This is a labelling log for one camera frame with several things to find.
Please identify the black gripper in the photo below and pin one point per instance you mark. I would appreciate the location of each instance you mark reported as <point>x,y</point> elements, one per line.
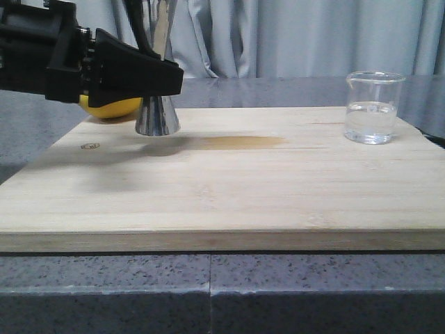
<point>43,52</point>

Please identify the steel double jigger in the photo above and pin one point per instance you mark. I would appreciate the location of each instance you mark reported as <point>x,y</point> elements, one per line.
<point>157,115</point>

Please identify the clear glass beaker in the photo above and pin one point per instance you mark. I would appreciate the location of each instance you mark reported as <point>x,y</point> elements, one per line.
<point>372,105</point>

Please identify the yellow lemon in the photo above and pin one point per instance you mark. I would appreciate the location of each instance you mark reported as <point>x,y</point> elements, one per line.
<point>113,110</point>

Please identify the grey curtain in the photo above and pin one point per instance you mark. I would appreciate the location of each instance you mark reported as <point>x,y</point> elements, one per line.
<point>289,39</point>

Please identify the wooden cutting board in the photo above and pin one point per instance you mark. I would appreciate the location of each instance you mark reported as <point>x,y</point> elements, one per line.
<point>257,179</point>

